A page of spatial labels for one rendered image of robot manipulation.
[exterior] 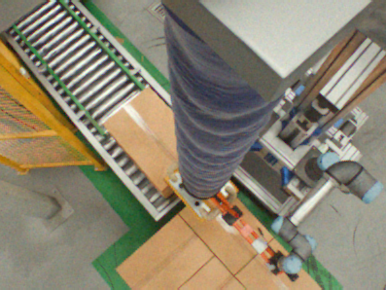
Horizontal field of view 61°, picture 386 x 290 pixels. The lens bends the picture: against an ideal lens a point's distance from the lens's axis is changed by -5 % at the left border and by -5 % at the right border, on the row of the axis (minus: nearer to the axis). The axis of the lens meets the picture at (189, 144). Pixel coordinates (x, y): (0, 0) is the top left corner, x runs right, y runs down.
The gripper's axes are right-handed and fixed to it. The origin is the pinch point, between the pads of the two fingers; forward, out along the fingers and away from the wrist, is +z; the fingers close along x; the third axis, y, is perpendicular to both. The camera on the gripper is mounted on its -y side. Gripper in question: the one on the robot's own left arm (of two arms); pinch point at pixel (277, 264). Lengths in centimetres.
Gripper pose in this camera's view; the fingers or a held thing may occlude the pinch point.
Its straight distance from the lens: 196.5
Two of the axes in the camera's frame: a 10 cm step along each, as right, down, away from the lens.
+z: -0.1, 2.7, 9.6
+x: -7.6, 6.2, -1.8
